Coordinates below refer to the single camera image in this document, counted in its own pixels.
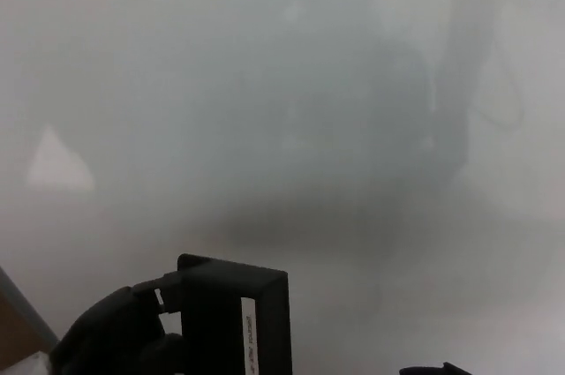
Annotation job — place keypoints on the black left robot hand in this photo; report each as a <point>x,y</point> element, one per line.
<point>110,339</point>

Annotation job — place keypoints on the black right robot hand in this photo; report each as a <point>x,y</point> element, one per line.
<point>434,370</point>

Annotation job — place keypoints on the black magnetic marker holder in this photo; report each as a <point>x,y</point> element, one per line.
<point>212,326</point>

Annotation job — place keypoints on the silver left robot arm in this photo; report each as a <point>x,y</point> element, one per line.
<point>35,362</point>

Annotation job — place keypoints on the whiteboard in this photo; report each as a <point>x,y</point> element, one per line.
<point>309,84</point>

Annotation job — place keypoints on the grey whiteboard frame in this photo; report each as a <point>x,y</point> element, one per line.
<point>22,306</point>

